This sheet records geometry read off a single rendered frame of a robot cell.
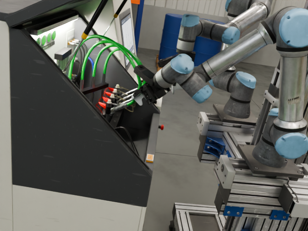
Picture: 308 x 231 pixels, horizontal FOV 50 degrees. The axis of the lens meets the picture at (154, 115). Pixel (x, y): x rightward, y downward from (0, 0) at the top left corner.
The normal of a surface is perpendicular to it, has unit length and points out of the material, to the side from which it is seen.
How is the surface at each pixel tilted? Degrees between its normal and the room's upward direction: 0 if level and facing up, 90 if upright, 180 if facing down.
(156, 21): 90
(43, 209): 90
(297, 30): 83
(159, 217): 0
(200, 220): 0
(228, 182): 90
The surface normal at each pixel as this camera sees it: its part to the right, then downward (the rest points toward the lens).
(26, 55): -0.07, 0.39
